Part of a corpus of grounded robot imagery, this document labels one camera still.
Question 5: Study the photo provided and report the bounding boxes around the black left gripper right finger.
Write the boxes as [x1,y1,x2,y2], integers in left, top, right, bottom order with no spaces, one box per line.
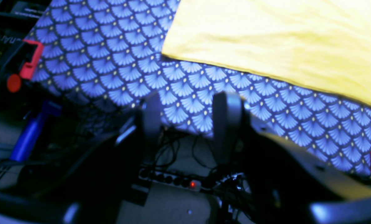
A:
[212,92,371,224]

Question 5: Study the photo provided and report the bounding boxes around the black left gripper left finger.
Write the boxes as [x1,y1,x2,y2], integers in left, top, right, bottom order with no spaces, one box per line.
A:
[0,92,162,224]

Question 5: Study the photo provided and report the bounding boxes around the yellow T-shirt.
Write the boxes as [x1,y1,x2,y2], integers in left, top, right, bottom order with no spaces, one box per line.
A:
[162,0,371,106]

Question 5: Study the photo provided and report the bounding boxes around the blue cylinder tool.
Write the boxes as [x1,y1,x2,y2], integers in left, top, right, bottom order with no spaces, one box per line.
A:
[9,100,63,162]

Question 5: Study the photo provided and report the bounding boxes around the black power strip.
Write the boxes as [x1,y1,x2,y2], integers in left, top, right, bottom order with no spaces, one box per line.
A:
[138,168,202,192]

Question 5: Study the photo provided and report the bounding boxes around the blue fan-patterned tablecloth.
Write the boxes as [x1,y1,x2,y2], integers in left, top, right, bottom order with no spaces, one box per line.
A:
[27,0,371,175]

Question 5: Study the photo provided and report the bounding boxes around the red table clamp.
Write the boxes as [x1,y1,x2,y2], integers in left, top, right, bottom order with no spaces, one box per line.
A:
[5,39,44,93]

